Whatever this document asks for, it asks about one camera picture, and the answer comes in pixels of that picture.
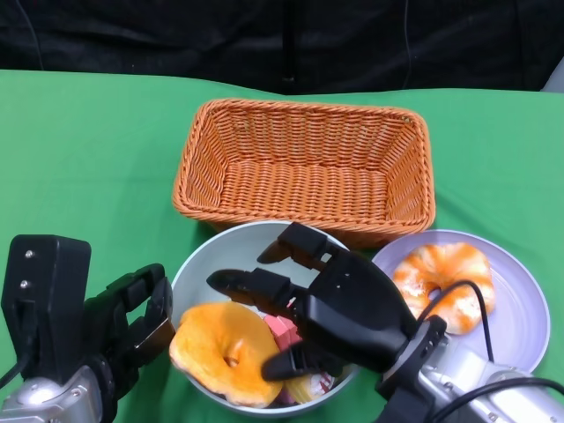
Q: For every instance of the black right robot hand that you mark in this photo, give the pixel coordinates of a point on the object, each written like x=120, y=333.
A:
x=352, y=308

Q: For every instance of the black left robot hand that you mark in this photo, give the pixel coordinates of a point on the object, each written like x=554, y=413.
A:
x=150, y=335

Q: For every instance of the large plain orange donut bread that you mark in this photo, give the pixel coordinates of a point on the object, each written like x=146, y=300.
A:
x=211, y=335

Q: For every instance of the orange white swirl donut bread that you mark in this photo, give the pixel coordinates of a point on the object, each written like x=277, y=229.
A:
x=454, y=264

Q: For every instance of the pale grey-green bowl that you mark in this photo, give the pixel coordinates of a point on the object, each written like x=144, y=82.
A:
x=229, y=251

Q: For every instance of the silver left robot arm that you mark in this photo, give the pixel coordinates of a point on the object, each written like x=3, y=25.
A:
x=48, y=396

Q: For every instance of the pink cake slice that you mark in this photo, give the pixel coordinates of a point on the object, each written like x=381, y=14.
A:
x=284, y=328

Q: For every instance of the yellow cream cake slice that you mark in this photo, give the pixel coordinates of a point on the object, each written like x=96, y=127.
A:
x=308, y=390

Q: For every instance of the orange wicker basket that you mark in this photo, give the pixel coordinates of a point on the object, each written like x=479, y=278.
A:
x=308, y=176

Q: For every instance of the lavender plate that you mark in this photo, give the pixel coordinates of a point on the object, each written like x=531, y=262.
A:
x=520, y=317

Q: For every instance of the green table cloth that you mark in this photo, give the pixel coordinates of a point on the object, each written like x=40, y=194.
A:
x=88, y=176

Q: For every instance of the black backdrop curtain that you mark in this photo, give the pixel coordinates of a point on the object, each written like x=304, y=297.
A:
x=176, y=35

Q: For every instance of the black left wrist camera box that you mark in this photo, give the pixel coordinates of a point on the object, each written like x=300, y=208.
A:
x=44, y=286

